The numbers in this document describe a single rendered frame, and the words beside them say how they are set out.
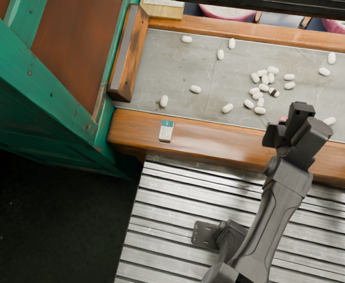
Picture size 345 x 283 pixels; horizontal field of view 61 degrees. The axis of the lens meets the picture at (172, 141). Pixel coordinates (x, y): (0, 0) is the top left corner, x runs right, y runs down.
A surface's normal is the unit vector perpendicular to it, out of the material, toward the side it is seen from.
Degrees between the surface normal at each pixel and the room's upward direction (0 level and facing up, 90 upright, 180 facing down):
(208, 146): 0
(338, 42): 0
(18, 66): 90
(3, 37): 90
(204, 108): 0
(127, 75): 67
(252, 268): 16
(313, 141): 48
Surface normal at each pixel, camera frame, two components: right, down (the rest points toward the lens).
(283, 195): 0.10, -0.47
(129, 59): 0.89, 0.05
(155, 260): -0.05, -0.25
